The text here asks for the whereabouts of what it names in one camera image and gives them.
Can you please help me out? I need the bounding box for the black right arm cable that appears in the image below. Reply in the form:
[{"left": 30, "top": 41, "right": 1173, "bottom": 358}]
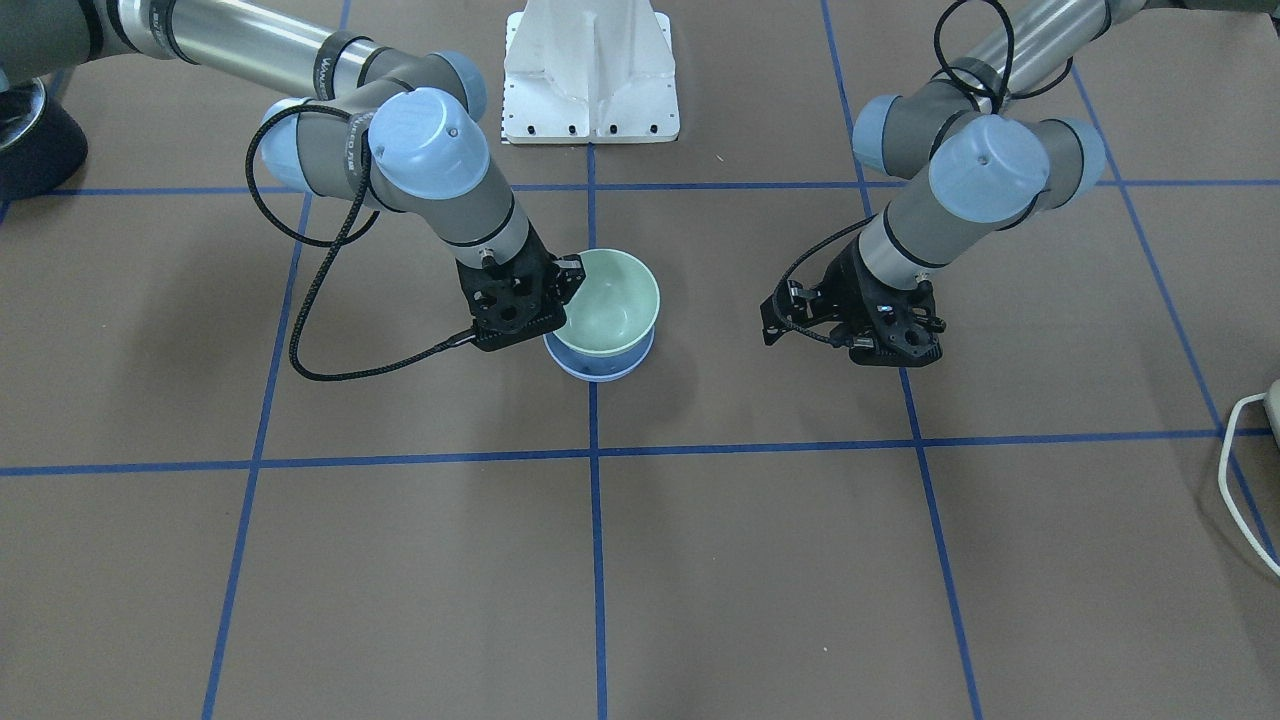
[{"left": 244, "top": 102, "right": 481, "bottom": 383}]

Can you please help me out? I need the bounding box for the white toaster power cable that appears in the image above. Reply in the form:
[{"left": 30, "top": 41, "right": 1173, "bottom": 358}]
[{"left": 1216, "top": 392, "right": 1280, "bottom": 579}]

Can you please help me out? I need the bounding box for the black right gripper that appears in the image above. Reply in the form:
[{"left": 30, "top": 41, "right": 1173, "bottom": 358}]
[{"left": 456, "top": 229, "right": 588, "bottom": 333}]

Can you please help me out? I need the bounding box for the green bowl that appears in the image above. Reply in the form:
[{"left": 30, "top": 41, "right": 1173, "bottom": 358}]
[{"left": 553, "top": 249, "right": 660, "bottom": 357}]

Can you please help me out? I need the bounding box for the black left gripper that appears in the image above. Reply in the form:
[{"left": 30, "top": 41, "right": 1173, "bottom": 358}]
[{"left": 760, "top": 242, "right": 890, "bottom": 348}]

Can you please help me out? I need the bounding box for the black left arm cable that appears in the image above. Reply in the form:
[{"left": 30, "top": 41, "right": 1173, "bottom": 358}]
[{"left": 774, "top": 0, "right": 1076, "bottom": 351}]

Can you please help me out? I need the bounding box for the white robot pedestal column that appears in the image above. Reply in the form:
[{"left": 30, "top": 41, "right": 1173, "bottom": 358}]
[{"left": 500, "top": 1, "right": 681, "bottom": 145}]

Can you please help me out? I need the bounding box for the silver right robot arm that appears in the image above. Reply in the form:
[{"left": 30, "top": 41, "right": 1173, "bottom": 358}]
[{"left": 1, "top": 1, "right": 585, "bottom": 347}]

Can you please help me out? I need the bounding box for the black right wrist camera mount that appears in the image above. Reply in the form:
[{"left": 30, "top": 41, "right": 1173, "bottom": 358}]
[{"left": 460, "top": 266, "right": 568, "bottom": 352}]

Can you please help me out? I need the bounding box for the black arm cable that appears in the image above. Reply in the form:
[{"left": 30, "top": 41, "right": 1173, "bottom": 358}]
[
  {"left": 774, "top": 0, "right": 1076, "bottom": 351},
  {"left": 244, "top": 102, "right": 481, "bottom": 383}
]

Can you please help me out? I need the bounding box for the blue bowl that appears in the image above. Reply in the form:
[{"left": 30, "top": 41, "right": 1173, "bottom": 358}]
[{"left": 543, "top": 327, "right": 655, "bottom": 383}]

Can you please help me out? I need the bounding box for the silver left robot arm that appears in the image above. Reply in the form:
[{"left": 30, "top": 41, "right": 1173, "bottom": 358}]
[{"left": 760, "top": 1, "right": 1157, "bottom": 368}]

